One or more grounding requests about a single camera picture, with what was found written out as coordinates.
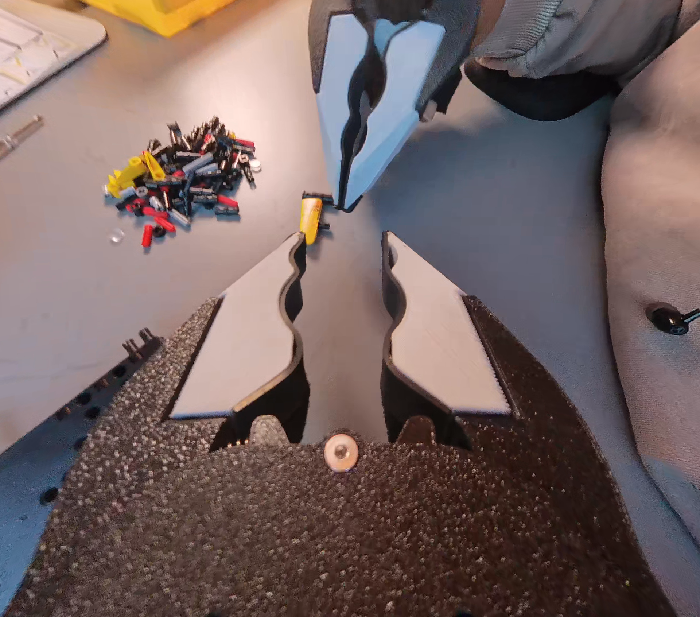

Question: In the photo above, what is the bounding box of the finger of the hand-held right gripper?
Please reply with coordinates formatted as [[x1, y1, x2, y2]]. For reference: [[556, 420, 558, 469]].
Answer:
[[316, 13, 378, 210], [342, 20, 447, 214]]

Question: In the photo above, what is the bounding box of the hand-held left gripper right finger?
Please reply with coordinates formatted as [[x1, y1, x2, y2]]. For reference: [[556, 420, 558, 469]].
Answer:
[[381, 230, 514, 416]]

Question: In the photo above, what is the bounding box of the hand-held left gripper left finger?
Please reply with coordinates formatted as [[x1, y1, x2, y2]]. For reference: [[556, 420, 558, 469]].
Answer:
[[168, 231, 307, 421]]

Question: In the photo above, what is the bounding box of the yellow piece with black pins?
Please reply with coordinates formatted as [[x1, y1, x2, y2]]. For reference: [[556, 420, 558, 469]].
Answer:
[[299, 190, 334, 247]]

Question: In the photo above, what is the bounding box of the grey desk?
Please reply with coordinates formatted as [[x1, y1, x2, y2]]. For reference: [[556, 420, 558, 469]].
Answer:
[[0, 0, 700, 617]]

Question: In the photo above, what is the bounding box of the pile of small building pins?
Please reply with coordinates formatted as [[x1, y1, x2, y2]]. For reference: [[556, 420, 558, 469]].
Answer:
[[103, 115, 262, 248]]

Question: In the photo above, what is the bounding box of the person's beige sweatshirt torso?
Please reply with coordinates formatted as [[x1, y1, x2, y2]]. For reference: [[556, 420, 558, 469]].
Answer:
[[602, 26, 700, 525]]

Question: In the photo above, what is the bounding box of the white booklet stand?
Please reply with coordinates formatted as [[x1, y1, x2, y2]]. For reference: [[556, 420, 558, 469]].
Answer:
[[0, 0, 107, 112]]

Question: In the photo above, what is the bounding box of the thin black cable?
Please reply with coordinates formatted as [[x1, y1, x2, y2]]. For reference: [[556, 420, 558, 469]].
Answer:
[[645, 302, 700, 336]]

